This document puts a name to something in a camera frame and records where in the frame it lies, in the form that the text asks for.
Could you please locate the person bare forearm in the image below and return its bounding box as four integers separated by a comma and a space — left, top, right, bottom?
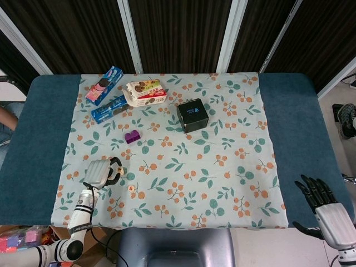
0, 106, 19, 131

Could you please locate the dark slatted partition panel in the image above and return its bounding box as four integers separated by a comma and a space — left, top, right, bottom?
0, 29, 38, 87
227, 0, 295, 73
0, 0, 137, 76
126, 0, 234, 75
263, 0, 356, 91

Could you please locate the black cable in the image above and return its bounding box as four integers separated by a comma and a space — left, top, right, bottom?
90, 230, 125, 264

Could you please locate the grey robot torso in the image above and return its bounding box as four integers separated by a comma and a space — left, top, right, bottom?
115, 227, 236, 267

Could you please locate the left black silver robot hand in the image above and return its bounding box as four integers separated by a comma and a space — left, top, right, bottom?
82, 156, 125, 190

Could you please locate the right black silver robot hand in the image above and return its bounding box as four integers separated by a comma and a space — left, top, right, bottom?
292, 174, 356, 250

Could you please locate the blue pink Oreo box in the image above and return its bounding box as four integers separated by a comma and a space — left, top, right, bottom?
85, 65, 125, 107

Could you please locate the white chocolate cookie box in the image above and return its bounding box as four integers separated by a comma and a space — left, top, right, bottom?
121, 78, 169, 108

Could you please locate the pile of colourful foam cubes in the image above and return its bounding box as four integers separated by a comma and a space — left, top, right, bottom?
0, 226, 42, 253

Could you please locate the black cube box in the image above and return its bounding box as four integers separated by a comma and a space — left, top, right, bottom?
176, 98, 210, 134

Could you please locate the purple toy brick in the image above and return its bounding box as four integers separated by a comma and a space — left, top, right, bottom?
124, 129, 142, 145

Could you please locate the floral print tablecloth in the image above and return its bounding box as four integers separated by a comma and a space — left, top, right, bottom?
50, 71, 289, 230

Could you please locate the person blue jeans leg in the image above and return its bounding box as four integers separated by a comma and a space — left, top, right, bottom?
0, 101, 26, 167

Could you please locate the white partition post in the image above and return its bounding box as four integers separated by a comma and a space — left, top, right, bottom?
0, 7, 54, 76
317, 55, 356, 100
259, 0, 303, 74
116, 0, 144, 74
215, 0, 249, 73

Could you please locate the black white sneaker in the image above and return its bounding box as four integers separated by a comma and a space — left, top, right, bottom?
337, 102, 356, 139

